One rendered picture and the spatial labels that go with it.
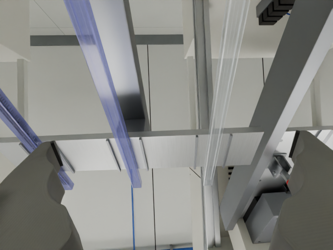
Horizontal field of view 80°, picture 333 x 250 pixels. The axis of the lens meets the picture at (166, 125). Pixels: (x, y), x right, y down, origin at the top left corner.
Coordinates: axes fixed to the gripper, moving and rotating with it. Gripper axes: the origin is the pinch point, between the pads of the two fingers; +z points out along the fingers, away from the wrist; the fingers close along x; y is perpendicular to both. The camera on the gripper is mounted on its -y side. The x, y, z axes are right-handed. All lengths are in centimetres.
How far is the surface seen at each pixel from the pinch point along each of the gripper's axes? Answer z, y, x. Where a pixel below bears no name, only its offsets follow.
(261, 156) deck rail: 15.9, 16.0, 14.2
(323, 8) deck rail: 13.3, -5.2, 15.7
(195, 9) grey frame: 56, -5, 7
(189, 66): 89, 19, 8
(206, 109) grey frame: 41.6, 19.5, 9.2
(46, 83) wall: 176, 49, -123
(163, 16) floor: 185, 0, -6
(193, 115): 76, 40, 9
